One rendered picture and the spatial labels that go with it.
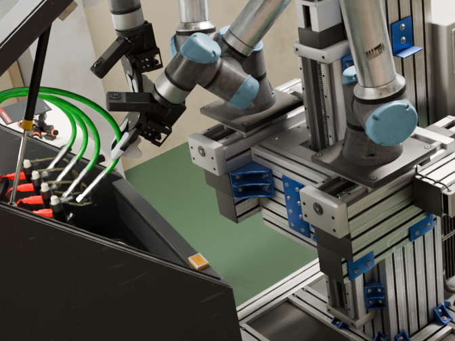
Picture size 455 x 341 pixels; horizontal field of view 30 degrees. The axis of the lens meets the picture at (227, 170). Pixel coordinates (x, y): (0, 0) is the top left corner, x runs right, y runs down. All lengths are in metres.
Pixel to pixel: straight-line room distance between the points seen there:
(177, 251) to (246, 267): 1.57
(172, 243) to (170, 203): 2.08
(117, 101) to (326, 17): 0.65
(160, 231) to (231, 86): 0.49
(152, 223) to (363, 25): 0.75
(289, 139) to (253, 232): 1.39
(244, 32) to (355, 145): 0.41
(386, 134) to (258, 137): 0.64
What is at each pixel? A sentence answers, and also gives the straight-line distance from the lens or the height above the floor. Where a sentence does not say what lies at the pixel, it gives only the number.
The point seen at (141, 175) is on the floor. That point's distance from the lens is 4.47.
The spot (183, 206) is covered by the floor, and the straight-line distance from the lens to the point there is 4.11.
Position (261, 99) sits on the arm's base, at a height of 1.08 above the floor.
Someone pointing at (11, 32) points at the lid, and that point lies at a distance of 1.49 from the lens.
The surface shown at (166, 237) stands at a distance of 2.11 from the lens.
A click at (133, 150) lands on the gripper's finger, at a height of 1.23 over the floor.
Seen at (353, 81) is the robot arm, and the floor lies 1.26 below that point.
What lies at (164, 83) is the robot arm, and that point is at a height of 1.39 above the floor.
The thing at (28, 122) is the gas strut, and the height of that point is 1.47.
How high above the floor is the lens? 2.07
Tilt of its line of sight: 28 degrees down
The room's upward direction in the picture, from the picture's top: 10 degrees counter-clockwise
